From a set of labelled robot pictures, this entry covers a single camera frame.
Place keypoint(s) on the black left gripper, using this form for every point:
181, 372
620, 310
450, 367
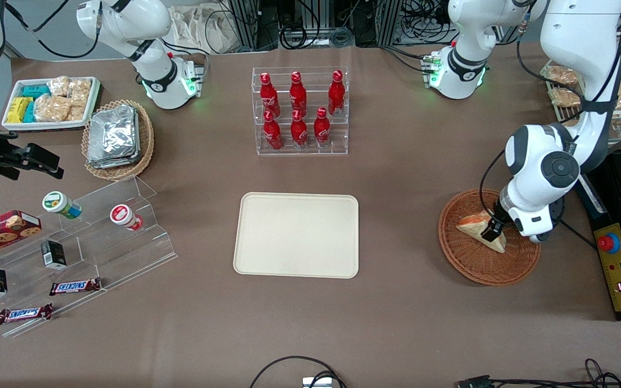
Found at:
499, 214

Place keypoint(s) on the triangular sandwich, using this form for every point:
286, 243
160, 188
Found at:
469, 225

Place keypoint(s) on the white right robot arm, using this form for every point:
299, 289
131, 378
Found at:
127, 21

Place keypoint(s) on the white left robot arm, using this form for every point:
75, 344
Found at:
531, 156

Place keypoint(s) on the white rectangular snack tray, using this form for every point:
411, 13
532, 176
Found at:
41, 125

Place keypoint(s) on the round brown wicker basket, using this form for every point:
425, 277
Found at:
477, 264

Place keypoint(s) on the oval light wicker basket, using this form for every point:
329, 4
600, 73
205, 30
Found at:
127, 171

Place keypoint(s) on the cream plastic tray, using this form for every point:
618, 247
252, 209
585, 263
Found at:
297, 234

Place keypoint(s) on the teal snack packet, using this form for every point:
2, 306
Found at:
29, 113
34, 91

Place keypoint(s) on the green lid yogurt cup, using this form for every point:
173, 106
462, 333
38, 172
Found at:
56, 202

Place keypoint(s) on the clear bag of crackers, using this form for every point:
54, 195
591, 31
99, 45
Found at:
58, 86
77, 113
80, 91
52, 108

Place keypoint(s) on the yellow snack packet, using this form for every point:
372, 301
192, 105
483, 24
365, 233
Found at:
18, 109

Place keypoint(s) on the silver foil pack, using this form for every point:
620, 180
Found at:
114, 163
111, 132

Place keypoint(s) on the red tartan cookie box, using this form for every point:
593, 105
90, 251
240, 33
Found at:
3, 229

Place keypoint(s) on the black box with barcode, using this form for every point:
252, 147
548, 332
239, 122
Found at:
53, 254

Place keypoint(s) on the red lid yogurt cup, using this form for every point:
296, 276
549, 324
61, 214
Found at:
122, 214

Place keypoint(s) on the clear acrylic stepped shelf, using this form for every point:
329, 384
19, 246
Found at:
127, 253

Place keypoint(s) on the Snickers chocolate bar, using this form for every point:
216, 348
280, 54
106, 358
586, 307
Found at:
75, 286
23, 313

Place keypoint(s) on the clear acrylic bottle rack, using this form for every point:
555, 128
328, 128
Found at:
337, 145

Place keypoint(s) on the red cola bottle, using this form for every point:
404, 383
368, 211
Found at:
322, 127
298, 91
273, 130
298, 129
269, 92
336, 91

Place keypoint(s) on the beige cloth bag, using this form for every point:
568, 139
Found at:
202, 29

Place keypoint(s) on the small silver device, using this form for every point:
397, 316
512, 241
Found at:
317, 383

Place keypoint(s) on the aluminium equipment rack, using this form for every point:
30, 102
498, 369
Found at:
246, 21

